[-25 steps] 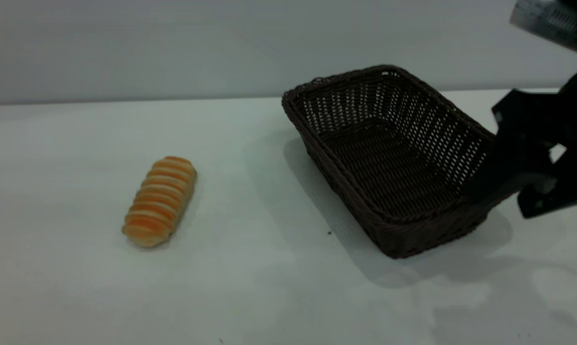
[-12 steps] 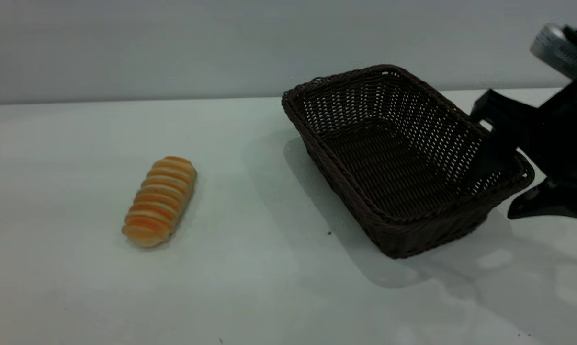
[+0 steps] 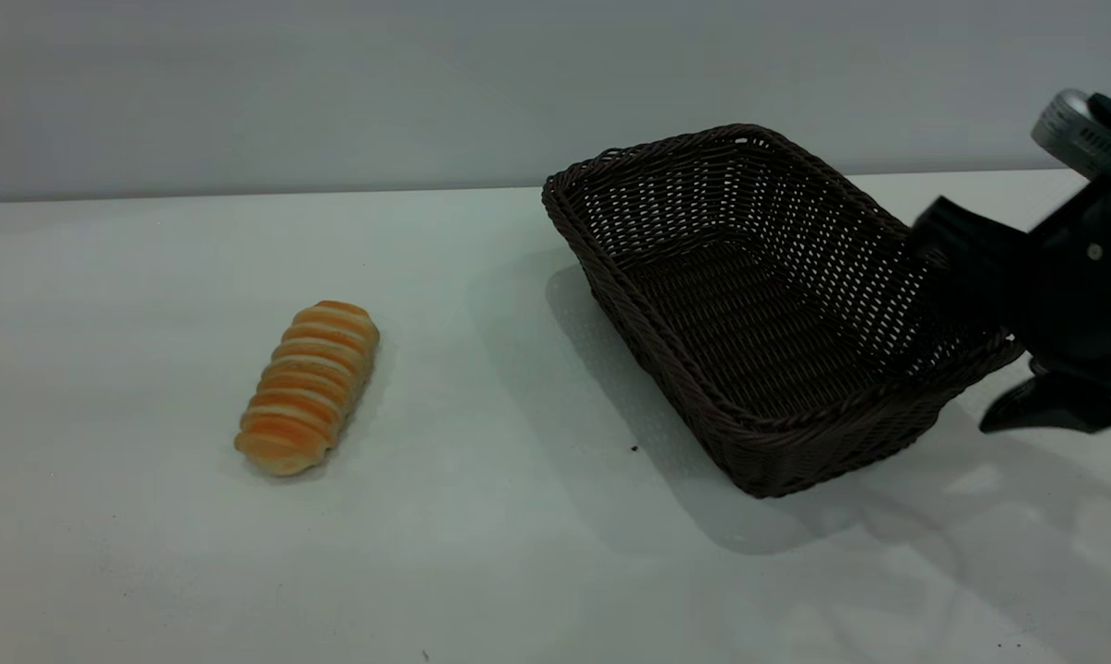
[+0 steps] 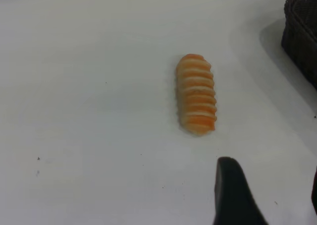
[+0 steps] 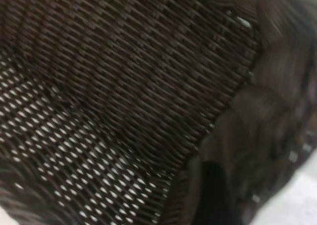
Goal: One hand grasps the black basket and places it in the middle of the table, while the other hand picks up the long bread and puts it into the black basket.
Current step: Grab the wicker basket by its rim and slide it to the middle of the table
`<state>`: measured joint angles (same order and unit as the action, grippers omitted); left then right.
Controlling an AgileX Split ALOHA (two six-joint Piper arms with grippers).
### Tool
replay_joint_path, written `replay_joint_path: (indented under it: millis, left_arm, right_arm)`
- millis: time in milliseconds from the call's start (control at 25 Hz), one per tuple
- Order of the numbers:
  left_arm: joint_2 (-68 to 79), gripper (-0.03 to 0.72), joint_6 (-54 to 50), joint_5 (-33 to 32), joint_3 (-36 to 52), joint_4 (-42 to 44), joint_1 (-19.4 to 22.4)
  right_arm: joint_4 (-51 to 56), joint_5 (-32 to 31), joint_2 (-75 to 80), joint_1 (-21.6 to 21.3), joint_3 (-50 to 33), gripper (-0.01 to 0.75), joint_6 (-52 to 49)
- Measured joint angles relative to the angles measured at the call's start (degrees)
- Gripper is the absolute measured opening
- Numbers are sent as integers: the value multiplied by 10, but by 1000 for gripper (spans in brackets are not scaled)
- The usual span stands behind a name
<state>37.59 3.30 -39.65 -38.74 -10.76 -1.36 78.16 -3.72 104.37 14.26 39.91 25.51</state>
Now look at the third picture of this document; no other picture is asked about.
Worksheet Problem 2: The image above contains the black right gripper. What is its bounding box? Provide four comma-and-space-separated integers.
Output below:
909, 161, 1111, 435

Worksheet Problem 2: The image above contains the striped orange bread roll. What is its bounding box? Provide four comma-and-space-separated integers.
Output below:
233, 300, 381, 478

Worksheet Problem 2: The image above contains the dark brown wicker basket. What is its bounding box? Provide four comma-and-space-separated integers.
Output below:
542, 124, 1026, 500

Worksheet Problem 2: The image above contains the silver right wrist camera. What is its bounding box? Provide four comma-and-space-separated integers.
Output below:
1031, 89, 1111, 181

